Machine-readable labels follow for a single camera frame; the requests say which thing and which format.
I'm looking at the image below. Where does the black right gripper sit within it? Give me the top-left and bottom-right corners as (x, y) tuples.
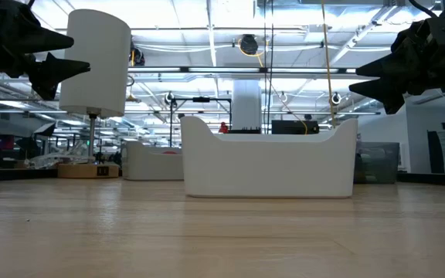
(348, 0), (445, 116)

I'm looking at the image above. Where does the dark translucent plastic bin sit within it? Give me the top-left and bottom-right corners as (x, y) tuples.
(353, 141), (400, 185)

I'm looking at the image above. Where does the black equipment case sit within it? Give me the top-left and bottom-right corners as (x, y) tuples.
(271, 119), (320, 135)

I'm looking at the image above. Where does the white building pillar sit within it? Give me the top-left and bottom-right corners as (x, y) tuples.
(231, 80), (263, 131)

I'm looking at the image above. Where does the light grey plastic bin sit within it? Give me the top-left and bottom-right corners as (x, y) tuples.
(121, 140), (185, 181)

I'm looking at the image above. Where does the white plastic bin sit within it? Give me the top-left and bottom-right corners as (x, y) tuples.
(180, 115), (358, 199)

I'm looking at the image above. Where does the yellow hanging cable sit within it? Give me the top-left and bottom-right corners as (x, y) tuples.
(321, 0), (338, 129)

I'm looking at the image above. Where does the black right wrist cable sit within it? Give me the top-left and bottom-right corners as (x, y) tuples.
(407, 0), (440, 19)

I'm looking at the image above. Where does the black hanging cable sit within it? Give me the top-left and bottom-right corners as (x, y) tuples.
(269, 0), (275, 134)
(263, 0), (268, 134)

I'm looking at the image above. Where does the black ceiling cable reel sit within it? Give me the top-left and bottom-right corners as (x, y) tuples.
(239, 33), (260, 56)

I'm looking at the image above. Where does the black metal stand frame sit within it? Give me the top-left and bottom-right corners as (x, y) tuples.
(169, 97), (233, 147)

